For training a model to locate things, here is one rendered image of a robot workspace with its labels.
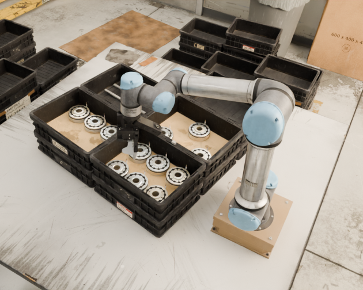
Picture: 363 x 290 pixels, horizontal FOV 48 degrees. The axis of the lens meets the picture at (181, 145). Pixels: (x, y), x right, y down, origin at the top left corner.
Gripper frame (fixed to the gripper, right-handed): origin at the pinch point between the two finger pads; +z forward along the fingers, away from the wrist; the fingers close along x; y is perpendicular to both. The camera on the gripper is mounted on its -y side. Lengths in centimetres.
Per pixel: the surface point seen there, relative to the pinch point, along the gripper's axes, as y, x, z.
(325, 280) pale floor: -112, 7, 97
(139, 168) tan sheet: -2.2, -7.2, 16.7
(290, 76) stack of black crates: -118, -128, 44
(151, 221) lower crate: -6.3, 19.1, 20.4
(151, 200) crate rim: -5.5, 19.0, 7.4
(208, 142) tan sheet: -35.1, -22.7, 15.4
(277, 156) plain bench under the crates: -73, -25, 27
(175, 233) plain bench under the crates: -16.7, 18.2, 30.0
